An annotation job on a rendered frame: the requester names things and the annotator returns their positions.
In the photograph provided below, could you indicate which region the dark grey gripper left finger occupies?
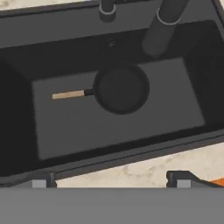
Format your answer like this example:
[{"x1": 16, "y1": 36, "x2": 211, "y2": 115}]
[{"x1": 11, "y1": 169, "x2": 58, "y2": 189}]

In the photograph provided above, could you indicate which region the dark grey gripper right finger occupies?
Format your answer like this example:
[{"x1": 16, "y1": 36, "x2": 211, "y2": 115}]
[{"x1": 165, "y1": 170, "x2": 214, "y2": 189}]

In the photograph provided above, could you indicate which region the orange sponge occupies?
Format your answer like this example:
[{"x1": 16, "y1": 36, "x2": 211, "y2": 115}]
[{"x1": 208, "y1": 178, "x2": 224, "y2": 189}]

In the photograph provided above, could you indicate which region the dark grey sink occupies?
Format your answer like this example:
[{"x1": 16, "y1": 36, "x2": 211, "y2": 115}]
[{"x1": 0, "y1": 0, "x2": 224, "y2": 187}]

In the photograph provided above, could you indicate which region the dark grey tap spout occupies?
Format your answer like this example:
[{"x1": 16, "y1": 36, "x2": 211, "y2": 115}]
[{"x1": 142, "y1": 0, "x2": 191, "y2": 58}]

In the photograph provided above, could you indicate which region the black pan with wooden handle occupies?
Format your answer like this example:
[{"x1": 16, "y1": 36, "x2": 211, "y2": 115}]
[{"x1": 52, "y1": 63, "x2": 151, "y2": 116}]

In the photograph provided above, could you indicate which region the dark grey tap handle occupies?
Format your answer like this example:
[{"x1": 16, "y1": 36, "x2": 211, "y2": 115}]
[{"x1": 98, "y1": 0, "x2": 117, "y2": 24}]

